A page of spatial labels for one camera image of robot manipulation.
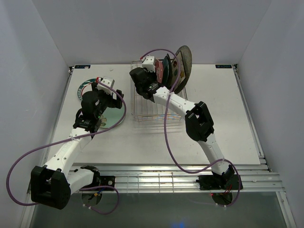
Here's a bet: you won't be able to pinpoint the left blue table label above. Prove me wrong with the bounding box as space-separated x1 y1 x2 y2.
74 65 91 69

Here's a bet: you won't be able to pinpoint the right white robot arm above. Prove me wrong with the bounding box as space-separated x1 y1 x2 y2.
129 67 241 189

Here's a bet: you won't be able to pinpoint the aluminium frame rails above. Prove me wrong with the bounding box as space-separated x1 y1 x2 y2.
27 64 285 194

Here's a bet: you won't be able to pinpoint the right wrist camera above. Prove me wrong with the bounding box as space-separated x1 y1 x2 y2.
141 56 156 73

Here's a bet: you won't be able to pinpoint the black floral square plate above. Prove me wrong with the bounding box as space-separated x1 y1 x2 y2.
166 54 173 89

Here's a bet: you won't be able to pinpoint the teal square plate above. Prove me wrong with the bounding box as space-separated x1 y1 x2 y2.
162 55 171 85

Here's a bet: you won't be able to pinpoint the pink dotted plate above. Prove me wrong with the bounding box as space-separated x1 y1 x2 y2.
155 59 163 83

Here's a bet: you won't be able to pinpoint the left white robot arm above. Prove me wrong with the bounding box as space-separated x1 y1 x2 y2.
30 83 124 209

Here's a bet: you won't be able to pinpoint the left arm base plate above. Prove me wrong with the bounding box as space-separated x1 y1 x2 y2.
97 176 115 193

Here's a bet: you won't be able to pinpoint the right blue table label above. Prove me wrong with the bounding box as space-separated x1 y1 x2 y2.
215 65 232 69

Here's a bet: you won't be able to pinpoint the speckled round plate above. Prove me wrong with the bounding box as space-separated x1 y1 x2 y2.
174 45 192 94

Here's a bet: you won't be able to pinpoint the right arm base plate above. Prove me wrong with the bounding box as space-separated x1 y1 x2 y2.
196 174 243 190

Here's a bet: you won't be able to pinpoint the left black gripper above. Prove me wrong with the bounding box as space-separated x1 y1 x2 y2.
92 82 124 118

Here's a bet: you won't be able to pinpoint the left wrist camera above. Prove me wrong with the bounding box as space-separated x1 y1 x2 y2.
96 77 115 95

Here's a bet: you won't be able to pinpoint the wire dish rack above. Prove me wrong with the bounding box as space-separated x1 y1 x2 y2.
131 60 188 124

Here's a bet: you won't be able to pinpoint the mint green flower plate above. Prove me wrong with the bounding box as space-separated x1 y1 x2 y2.
99 107 124 130

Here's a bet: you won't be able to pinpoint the blue table label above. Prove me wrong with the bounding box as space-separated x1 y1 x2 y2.
215 65 232 69
74 65 91 69

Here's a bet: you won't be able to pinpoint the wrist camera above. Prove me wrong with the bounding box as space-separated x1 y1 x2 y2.
96 77 115 95
141 56 156 73

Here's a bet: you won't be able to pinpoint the cream floral square plate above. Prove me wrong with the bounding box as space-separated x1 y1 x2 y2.
170 50 186 94

